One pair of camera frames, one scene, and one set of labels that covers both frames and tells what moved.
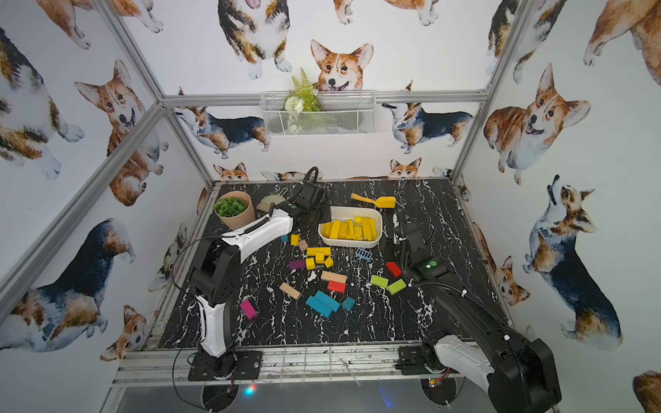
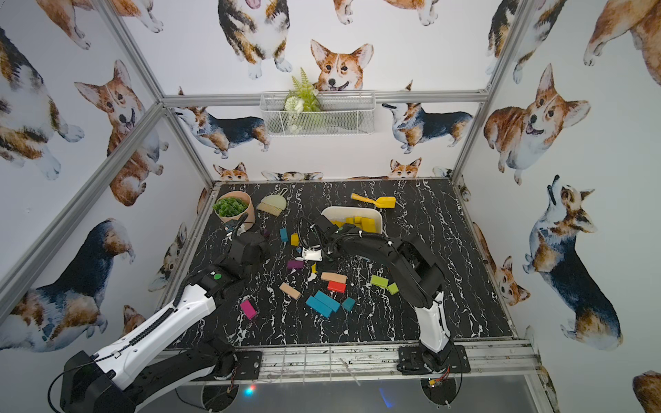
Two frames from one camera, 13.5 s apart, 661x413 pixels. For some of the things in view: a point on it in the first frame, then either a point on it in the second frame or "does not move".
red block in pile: x=337 y=286 does not move
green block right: x=396 y=286 does not move
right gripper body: x=405 y=261 -> x=324 y=254
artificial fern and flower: x=302 y=98 does not move
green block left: x=379 y=280 does not move
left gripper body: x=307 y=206 -> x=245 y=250
